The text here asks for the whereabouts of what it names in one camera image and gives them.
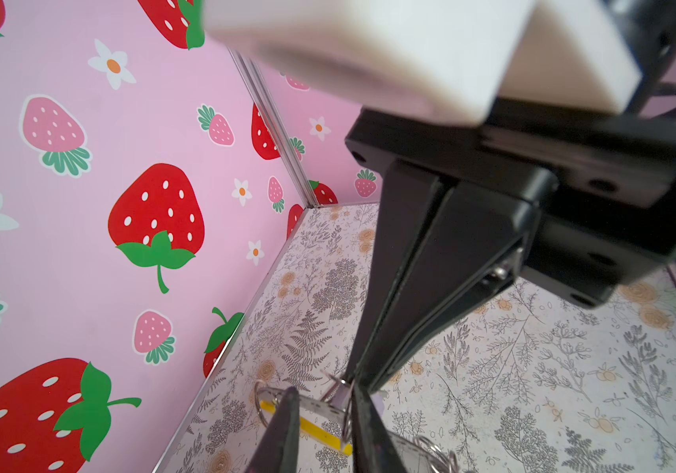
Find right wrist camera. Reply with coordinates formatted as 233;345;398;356
202;0;643;126

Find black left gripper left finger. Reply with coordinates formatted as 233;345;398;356
245;387;301;473

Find aluminium corner post right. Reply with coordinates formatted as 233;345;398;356
229;49;319;208

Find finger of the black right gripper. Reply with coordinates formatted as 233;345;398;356
344;161;448;382

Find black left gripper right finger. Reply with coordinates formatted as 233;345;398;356
351;385;406;473

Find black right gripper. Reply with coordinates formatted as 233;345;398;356
345;100;676;392

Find metal keyring with yellow tag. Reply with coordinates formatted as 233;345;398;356
253;380;460;472

